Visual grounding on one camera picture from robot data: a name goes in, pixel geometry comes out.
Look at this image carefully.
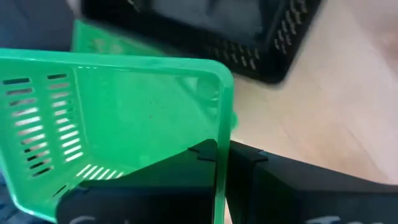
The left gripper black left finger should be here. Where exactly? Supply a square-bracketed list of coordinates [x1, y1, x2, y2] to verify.
[55, 139, 218, 224]

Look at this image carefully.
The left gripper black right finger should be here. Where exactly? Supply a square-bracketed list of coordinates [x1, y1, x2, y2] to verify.
[226, 140, 398, 224]

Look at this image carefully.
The black slotted plastic basket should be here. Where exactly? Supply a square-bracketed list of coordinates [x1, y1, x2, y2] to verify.
[79, 0, 323, 85]

